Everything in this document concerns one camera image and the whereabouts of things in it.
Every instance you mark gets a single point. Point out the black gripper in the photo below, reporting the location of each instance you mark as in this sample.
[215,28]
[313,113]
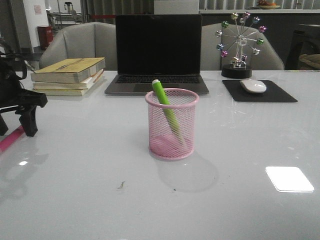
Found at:
[24,103]

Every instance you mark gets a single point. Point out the pink marker pen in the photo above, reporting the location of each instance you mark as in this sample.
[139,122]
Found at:
[11,138]

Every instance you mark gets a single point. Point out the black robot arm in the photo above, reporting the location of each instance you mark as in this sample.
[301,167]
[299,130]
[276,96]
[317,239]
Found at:
[8,77]

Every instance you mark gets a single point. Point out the pink mesh pen holder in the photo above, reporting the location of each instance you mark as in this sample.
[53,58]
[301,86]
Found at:
[171,126]

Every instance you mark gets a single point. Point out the middle white book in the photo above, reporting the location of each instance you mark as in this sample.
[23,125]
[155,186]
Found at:
[83,85]

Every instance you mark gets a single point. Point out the bottom pale book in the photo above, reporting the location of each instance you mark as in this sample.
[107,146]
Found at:
[65,92]

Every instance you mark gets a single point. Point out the top yellow book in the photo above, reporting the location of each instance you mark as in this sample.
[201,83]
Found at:
[70,70]

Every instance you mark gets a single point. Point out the red bin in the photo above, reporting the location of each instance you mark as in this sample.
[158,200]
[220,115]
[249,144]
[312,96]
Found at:
[45,36]

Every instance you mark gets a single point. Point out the left grey armchair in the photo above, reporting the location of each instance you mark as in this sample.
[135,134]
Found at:
[86,40]

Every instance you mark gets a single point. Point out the grey armchair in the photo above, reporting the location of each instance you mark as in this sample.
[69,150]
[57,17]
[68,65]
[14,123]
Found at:
[218,51]
[86,40]

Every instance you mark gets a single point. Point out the grey laptop computer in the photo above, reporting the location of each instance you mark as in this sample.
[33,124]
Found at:
[166,47]

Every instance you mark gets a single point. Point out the right grey armchair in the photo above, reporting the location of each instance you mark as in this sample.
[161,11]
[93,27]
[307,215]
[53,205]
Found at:
[218,51]

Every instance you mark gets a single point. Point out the black mouse pad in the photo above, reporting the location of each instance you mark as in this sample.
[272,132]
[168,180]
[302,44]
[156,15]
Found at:
[273,93]

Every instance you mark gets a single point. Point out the white computer mouse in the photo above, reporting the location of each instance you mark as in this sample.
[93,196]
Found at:
[253,86]

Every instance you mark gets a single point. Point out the ferris wheel desk ornament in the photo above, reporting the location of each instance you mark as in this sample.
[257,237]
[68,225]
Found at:
[239,38]

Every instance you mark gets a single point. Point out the fruit bowl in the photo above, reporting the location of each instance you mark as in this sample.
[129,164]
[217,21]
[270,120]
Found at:
[267,5]

